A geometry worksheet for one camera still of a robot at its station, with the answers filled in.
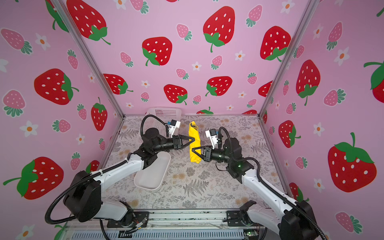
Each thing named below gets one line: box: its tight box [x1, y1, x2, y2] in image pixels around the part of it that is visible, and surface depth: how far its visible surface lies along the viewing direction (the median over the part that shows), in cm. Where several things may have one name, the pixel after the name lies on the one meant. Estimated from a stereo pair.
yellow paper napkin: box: [188, 121, 202, 163], surface depth 70 cm
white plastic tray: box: [133, 151, 171, 191], surface depth 88 cm
